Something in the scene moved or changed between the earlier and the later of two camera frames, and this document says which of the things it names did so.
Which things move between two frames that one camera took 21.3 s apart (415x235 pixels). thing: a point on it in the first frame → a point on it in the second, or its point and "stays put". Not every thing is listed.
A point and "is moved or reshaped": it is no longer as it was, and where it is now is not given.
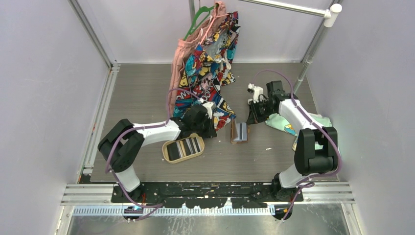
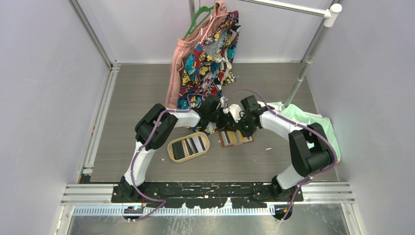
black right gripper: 254,118 → 245,133
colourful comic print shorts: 207,69 stays put
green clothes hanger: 203,9 stays put
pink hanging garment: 186,45 stays put
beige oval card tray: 176,150 is moved or reshaped
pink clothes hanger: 215,17 stays put
